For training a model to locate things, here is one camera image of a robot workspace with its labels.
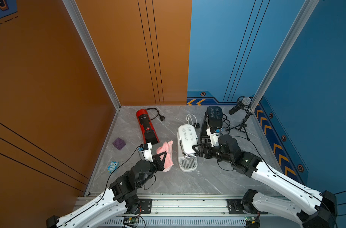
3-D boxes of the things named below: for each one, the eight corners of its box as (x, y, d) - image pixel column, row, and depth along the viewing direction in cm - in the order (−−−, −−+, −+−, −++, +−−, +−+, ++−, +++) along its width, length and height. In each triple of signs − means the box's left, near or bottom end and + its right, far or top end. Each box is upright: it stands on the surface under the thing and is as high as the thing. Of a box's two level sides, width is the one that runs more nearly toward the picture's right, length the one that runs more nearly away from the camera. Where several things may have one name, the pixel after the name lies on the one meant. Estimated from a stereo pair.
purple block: (114, 146, 99) (111, 142, 95) (120, 140, 102) (117, 136, 98) (120, 151, 96) (118, 147, 92) (126, 145, 100) (124, 141, 95)
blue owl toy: (107, 171, 88) (105, 170, 86) (112, 161, 92) (111, 160, 90) (114, 173, 87) (113, 172, 85) (119, 163, 91) (118, 162, 89)
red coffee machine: (147, 150, 96) (142, 134, 81) (141, 127, 108) (135, 110, 94) (159, 146, 98) (155, 130, 83) (151, 124, 110) (147, 107, 96)
